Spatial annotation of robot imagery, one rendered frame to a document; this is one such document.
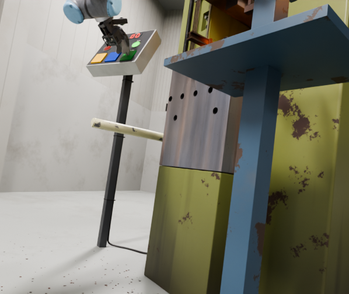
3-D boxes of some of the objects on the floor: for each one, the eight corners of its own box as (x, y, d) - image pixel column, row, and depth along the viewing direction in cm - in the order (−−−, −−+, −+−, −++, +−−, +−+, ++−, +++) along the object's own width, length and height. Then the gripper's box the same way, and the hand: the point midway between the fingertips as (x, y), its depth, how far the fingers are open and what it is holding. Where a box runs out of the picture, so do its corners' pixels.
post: (99, 247, 152) (129, 52, 161) (96, 245, 155) (126, 53, 164) (106, 247, 154) (135, 54, 163) (103, 245, 157) (132, 56, 166)
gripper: (93, 25, 131) (115, 63, 146) (107, 23, 127) (129, 62, 142) (101, 14, 135) (123, 53, 150) (116, 11, 131) (136, 51, 146)
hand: (127, 52), depth 147 cm, fingers closed
